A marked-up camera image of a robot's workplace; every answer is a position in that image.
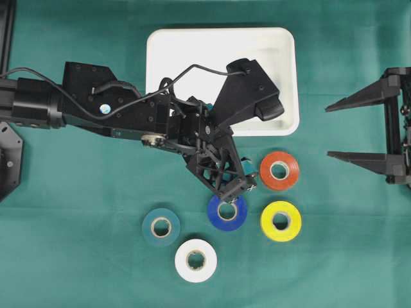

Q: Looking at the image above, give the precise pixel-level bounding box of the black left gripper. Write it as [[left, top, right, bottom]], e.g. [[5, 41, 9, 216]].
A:
[[166, 96, 258, 203]]

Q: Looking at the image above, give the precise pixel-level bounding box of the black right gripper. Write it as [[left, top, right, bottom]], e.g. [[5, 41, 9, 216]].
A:
[[325, 67, 410, 187]]

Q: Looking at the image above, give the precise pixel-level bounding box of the green tape roll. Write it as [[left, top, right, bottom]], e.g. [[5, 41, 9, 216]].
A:
[[141, 208, 180, 247]]

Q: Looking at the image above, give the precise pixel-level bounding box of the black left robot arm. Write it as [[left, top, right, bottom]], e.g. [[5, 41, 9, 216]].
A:
[[1, 62, 261, 202]]

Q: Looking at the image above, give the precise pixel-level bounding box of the red tape roll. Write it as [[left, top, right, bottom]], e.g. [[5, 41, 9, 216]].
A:
[[259, 151, 300, 191]]

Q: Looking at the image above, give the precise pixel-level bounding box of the blue tape roll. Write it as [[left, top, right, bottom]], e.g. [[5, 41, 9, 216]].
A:
[[207, 195, 248, 231]]

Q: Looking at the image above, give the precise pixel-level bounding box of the yellow tape roll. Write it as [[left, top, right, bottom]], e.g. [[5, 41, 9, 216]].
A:
[[260, 201, 302, 243]]

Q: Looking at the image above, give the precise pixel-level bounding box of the white tape roll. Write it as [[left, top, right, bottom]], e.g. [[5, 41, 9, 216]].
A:
[[175, 239, 218, 283]]

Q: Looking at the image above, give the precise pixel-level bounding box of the white plastic tray case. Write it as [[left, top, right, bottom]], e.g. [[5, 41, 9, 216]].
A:
[[146, 27, 300, 137]]

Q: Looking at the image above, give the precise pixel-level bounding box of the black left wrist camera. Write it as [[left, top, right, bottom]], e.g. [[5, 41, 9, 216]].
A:
[[210, 58, 284, 128]]

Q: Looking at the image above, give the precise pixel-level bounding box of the black left camera cable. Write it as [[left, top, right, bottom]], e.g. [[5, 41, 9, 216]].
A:
[[0, 64, 252, 121]]

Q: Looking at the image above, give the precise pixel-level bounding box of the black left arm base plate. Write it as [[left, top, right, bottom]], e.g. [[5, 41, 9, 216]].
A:
[[0, 121, 24, 201]]

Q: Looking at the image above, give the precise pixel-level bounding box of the black frame rail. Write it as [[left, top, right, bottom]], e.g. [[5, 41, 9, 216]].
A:
[[0, 0, 17, 74]]

